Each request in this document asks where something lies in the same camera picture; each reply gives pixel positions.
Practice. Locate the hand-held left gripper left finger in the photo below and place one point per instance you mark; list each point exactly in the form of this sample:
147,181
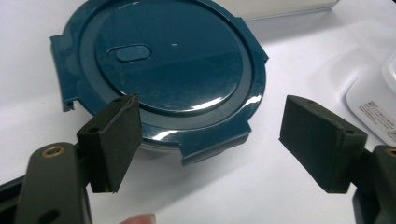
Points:
112,146

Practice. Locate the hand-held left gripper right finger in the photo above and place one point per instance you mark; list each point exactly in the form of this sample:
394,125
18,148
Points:
314,140

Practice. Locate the round container with teal lid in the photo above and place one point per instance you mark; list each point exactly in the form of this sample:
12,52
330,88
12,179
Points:
174,68

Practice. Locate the white rectangular lidded container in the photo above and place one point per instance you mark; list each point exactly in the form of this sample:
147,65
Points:
373,102

